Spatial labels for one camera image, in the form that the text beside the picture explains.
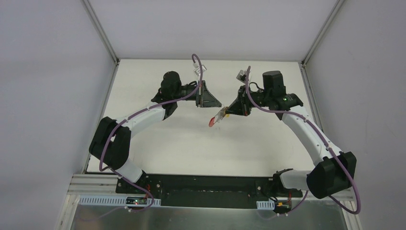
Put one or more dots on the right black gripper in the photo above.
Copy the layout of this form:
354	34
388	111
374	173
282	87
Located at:
242	102

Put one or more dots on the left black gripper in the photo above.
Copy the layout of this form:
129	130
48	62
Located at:
200	95

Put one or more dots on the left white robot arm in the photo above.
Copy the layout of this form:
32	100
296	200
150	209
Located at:
111	141

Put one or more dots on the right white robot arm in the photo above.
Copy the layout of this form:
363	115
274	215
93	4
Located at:
334	169

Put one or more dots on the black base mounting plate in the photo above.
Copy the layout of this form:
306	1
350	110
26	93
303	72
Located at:
208	191

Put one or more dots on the right controller board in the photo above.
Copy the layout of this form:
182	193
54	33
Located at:
283	206

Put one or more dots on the controller board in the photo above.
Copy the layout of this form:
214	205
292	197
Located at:
283	206
136	201

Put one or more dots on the left controller board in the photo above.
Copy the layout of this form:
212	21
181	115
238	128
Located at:
136	201

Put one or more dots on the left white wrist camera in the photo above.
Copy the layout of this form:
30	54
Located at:
198	68

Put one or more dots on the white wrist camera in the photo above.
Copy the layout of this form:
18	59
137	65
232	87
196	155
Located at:
198	68
243	76

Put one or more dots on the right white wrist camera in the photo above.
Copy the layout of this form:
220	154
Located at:
243	76

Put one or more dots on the right white slotted cable duct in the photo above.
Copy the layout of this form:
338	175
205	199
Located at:
265	205

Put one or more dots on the aluminium frame rail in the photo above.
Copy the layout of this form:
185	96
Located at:
105	185

